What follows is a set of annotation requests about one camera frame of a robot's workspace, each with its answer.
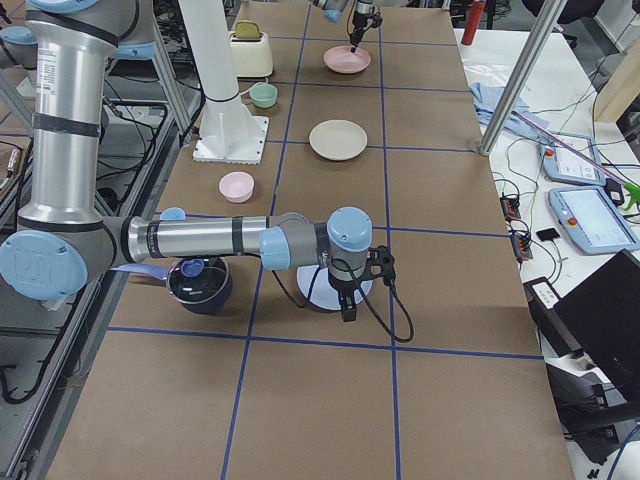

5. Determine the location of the near teach pendant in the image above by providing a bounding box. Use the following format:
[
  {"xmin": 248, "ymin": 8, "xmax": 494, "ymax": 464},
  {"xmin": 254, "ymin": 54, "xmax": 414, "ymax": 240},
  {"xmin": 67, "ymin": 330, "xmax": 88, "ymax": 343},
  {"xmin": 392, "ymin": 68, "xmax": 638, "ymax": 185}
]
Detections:
[{"xmin": 547, "ymin": 185, "xmax": 639, "ymax": 255}]

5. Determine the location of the pink bowl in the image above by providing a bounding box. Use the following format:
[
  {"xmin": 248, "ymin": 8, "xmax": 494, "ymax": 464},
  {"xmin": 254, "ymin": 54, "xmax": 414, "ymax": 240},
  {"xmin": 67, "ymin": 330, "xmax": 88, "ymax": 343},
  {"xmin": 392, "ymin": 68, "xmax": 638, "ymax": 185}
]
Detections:
[{"xmin": 218, "ymin": 171, "xmax": 255, "ymax": 203}]

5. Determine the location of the green grabber stick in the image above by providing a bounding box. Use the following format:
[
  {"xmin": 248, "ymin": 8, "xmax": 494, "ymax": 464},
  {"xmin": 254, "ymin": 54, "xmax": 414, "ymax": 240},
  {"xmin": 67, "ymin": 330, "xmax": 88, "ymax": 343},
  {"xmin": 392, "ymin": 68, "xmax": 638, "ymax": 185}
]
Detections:
[{"xmin": 509, "ymin": 110, "xmax": 640, "ymax": 211}]

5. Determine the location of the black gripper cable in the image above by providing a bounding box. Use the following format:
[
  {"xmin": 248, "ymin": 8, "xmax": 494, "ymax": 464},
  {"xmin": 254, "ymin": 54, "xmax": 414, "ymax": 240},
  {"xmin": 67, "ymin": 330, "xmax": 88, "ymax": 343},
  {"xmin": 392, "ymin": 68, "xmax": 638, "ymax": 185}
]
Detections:
[{"xmin": 347, "ymin": 259, "xmax": 415, "ymax": 344}]

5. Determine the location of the blue plate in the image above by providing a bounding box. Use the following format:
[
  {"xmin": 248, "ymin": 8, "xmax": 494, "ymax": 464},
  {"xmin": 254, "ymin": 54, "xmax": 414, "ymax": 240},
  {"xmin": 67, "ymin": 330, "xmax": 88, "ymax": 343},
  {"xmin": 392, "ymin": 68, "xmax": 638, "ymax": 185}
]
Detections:
[{"xmin": 296, "ymin": 266, "xmax": 341, "ymax": 311}]

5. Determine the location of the black laptop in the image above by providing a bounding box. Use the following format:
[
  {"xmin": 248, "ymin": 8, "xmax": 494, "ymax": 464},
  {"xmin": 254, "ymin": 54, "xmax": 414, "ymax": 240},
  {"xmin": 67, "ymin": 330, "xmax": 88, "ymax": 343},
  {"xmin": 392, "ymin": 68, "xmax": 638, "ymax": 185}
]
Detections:
[{"xmin": 555, "ymin": 250, "xmax": 639, "ymax": 401}]

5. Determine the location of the pink plate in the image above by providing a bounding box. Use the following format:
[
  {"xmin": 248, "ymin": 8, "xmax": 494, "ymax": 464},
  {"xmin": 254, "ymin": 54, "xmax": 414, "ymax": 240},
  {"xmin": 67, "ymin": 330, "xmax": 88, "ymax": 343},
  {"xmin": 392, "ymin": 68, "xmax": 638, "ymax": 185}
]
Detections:
[{"xmin": 323, "ymin": 46, "xmax": 371, "ymax": 75}]

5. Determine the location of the cream toaster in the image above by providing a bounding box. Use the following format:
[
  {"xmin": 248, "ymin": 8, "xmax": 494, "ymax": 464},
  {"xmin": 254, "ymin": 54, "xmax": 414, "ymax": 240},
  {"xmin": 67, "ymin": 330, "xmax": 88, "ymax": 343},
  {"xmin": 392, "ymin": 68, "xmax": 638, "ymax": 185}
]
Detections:
[{"xmin": 229, "ymin": 20, "xmax": 274, "ymax": 78}]

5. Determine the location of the far teach pendant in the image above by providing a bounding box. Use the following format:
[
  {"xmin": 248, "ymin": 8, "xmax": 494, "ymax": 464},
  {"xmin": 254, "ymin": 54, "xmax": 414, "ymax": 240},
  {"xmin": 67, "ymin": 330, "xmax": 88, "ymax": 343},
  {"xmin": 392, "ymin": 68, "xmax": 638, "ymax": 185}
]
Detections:
[{"xmin": 539, "ymin": 132, "xmax": 605, "ymax": 186}]

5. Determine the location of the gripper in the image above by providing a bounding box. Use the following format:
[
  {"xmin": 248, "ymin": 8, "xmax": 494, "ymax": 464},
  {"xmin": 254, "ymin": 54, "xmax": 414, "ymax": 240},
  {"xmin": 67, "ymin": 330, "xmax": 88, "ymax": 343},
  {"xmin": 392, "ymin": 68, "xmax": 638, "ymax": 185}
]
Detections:
[
  {"xmin": 349, "ymin": 0, "xmax": 374, "ymax": 53},
  {"xmin": 328, "ymin": 257, "xmax": 363, "ymax": 321}
]

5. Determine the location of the green bowl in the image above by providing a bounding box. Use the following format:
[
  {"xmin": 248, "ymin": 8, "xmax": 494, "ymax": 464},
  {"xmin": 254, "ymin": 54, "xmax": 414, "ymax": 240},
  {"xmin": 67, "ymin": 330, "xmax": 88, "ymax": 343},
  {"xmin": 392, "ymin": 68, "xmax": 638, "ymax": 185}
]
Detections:
[{"xmin": 249, "ymin": 82, "xmax": 278, "ymax": 109}]

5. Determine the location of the teach pendant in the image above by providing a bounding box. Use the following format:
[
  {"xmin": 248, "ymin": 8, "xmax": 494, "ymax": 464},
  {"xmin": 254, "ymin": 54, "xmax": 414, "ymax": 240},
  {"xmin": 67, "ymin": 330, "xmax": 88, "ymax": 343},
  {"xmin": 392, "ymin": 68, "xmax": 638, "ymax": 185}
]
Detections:
[
  {"xmin": 539, "ymin": 132, "xmax": 605, "ymax": 186},
  {"xmin": 547, "ymin": 185, "xmax": 639, "ymax": 255}
]

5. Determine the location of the light blue cup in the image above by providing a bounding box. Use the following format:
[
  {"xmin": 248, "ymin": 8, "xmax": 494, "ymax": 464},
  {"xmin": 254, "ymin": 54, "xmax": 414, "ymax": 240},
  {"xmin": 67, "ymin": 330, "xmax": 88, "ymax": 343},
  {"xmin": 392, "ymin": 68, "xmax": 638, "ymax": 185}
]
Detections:
[{"xmin": 159, "ymin": 207, "xmax": 186, "ymax": 221}]

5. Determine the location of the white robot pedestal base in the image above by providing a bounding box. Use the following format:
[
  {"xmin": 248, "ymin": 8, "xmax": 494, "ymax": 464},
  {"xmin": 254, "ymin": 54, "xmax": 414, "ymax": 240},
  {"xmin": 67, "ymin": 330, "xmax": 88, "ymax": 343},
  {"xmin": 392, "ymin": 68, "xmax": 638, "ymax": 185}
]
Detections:
[{"xmin": 179, "ymin": 0, "xmax": 269, "ymax": 164}]

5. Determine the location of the aluminium frame post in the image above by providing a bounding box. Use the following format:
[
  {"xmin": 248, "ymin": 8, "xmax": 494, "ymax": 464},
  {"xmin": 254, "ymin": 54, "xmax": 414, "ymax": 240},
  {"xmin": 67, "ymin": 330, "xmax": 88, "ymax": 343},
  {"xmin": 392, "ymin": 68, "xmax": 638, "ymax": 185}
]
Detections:
[{"xmin": 478, "ymin": 0, "xmax": 567, "ymax": 156}]

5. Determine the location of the cream white plate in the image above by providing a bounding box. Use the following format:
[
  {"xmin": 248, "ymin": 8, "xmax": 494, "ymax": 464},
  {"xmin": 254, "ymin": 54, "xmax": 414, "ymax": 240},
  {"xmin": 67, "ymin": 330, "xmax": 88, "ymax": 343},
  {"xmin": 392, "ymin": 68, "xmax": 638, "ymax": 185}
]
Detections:
[{"xmin": 309, "ymin": 119, "xmax": 368, "ymax": 161}]

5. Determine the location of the glass pot lid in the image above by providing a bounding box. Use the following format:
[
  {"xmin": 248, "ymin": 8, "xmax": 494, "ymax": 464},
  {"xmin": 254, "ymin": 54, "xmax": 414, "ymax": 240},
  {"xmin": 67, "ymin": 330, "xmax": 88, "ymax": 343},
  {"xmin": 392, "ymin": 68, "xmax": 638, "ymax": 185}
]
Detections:
[{"xmin": 166, "ymin": 257, "xmax": 230, "ymax": 305}]

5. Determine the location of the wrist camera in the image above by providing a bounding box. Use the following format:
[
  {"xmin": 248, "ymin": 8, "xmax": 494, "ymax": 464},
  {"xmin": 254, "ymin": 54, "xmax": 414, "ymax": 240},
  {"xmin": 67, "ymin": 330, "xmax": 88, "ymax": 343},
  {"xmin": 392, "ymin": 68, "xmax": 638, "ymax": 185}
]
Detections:
[{"xmin": 368, "ymin": 245, "xmax": 396, "ymax": 288}]

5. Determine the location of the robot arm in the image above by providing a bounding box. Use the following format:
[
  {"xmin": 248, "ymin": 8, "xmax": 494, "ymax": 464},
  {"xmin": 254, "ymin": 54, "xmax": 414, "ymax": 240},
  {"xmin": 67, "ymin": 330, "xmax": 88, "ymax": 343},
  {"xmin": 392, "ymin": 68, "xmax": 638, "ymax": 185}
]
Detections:
[
  {"xmin": 1, "ymin": 1, "xmax": 374, "ymax": 321},
  {"xmin": 309, "ymin": 0, "xmax": 382, "ymax": 53}
]

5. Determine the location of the red bottle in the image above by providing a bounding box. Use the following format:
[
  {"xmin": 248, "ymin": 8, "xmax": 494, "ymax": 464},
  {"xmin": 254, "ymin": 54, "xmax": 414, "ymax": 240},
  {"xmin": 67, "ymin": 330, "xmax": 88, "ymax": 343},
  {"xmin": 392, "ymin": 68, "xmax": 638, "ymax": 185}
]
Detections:
[{"xmin": 461, "ymin": 0, "xmax": 486, "ymax": 46}]

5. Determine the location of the dark blue pot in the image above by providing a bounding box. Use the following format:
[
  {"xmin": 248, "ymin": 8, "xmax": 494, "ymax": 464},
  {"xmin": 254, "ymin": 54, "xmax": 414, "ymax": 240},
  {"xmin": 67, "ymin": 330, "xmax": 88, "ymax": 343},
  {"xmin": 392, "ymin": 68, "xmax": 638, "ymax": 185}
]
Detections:
[{"xmin": 114, "ymin": 256, "xmax": 233, "ymax": 315}]

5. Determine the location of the light blue cloth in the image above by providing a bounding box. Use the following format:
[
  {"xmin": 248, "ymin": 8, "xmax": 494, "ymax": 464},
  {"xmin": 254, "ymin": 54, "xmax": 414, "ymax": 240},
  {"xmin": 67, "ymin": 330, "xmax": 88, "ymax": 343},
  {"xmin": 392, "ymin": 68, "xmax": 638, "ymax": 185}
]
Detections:
[{"xmin": 468, "ymin": 81, "xmax": 542, "ymax": 139}]

